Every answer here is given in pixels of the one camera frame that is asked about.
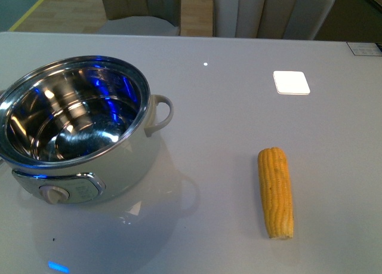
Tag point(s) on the table label sticker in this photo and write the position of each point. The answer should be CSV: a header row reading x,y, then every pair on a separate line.
x,y
365,48

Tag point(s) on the yellow corn cob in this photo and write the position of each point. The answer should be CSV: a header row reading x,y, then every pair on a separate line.
x,y
276,193

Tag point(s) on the beige chair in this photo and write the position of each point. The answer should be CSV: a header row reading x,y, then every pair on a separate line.
x,y
142,17
269,19

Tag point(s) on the beige chair right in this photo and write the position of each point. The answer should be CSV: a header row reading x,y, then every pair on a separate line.
x,y
269,19

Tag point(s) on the white electric cooking pot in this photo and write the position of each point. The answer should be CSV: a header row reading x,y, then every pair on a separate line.
x,y
80,129

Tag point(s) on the beige chair left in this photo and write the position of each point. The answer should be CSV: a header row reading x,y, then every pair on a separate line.
x,y
142,17

